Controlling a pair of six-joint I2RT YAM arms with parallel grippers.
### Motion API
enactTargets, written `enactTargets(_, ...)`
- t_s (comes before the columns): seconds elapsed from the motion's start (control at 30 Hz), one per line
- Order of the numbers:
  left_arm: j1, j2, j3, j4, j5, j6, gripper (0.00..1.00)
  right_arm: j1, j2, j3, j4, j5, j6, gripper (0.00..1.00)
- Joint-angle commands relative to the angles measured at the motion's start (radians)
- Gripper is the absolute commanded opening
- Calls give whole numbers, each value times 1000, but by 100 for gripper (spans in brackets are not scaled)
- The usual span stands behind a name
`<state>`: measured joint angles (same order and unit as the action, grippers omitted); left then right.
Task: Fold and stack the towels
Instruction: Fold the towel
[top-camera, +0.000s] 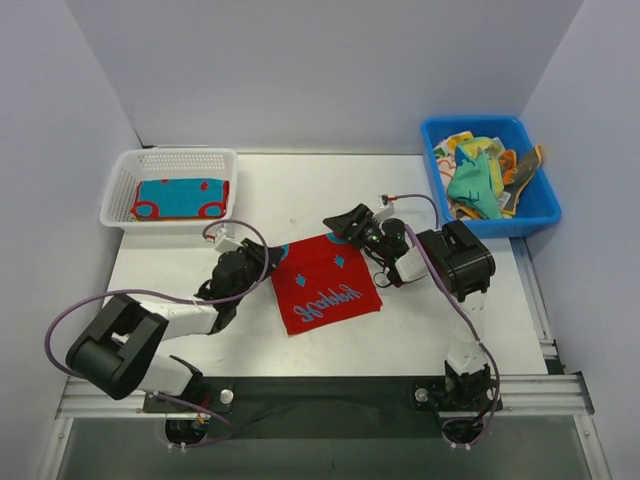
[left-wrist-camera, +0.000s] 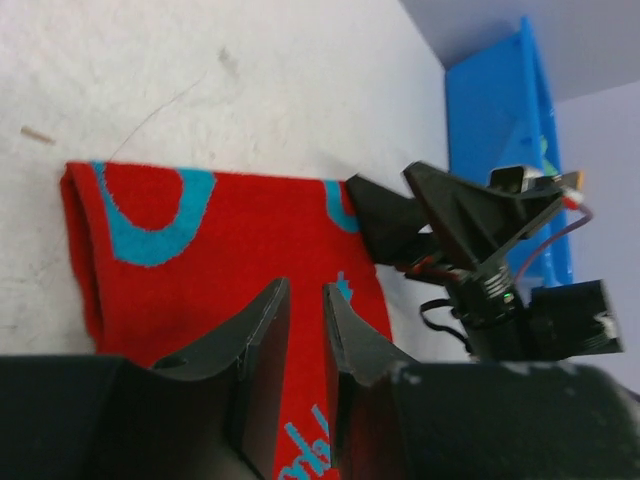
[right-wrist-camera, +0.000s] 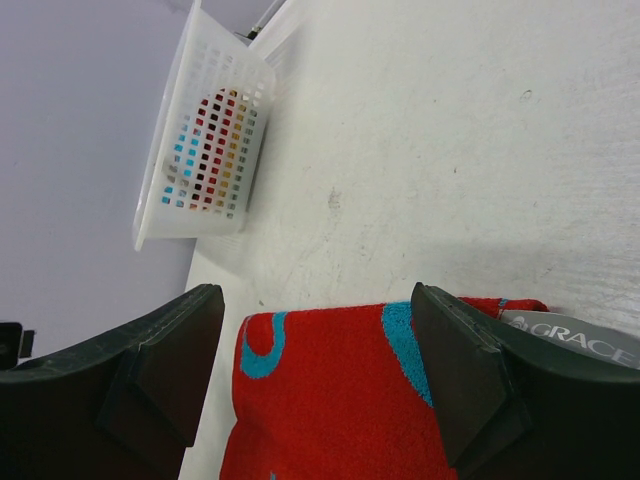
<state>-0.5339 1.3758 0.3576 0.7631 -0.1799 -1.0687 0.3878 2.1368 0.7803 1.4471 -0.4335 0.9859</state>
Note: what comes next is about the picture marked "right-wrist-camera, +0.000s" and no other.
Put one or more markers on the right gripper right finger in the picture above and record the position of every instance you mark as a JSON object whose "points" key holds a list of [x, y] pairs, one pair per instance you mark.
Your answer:
{"points": [[529, 395]]}

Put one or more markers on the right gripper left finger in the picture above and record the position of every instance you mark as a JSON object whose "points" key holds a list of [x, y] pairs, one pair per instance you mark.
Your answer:
{"points": [[125, 404]]}

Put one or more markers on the red blue tiger towel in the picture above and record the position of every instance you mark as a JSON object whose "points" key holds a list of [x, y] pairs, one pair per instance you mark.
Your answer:
{"points": [[336, 393]]}

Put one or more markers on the white perforated plastic basket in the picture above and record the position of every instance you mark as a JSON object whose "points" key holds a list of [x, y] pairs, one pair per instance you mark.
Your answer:
{"points": [[208, 58]]}

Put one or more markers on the folded blue red towel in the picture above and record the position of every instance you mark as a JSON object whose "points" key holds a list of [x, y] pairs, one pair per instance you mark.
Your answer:
{"points": [[208, 159]]}

